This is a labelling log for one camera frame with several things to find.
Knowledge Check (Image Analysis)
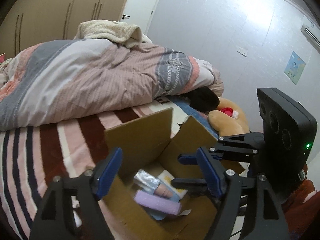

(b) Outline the white air conditioner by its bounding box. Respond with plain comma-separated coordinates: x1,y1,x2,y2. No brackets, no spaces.
301,24,320,47

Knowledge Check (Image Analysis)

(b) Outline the white door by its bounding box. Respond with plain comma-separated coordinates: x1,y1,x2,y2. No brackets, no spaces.
121,0,159,35

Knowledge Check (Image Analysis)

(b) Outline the brown plush toy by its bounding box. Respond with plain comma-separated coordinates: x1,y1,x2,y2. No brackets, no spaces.
208,97,249,137

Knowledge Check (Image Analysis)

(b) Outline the striped fleece blanket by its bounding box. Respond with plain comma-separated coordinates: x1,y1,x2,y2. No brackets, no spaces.
1,96,219,239

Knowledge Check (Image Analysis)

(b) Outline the beige wardrobe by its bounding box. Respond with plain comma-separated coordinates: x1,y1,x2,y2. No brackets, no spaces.
1,0,126,58

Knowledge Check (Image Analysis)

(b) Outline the pink tube with clear cap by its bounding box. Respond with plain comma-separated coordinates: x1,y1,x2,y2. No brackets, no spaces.
133,169,173,199

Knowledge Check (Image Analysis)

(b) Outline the red patterned sleeve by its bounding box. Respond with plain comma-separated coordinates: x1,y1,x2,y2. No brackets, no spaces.
282,179,319,239

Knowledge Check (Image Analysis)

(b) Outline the wall poster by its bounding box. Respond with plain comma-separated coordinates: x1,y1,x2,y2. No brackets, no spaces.
284,51,306,85

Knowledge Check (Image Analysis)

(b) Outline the wall light switch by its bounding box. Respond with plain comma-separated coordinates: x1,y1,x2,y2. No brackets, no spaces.
236,46,248,57

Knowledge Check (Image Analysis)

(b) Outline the cream towel blanket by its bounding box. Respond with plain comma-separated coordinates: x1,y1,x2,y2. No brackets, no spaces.
74,20,152,49

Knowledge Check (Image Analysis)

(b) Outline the pink grey quilt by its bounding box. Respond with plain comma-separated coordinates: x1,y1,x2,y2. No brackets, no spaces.
1,39,224,131

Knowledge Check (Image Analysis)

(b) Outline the cardboard box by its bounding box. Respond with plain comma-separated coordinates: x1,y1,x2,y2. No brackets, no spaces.
104,108,217,239

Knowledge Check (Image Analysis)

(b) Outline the white yellow packet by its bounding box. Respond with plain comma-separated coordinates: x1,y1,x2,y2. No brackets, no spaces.
157,169,188,199

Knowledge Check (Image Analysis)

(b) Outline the purple rectangular box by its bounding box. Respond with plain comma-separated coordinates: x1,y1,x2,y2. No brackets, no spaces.
134,190,181,216

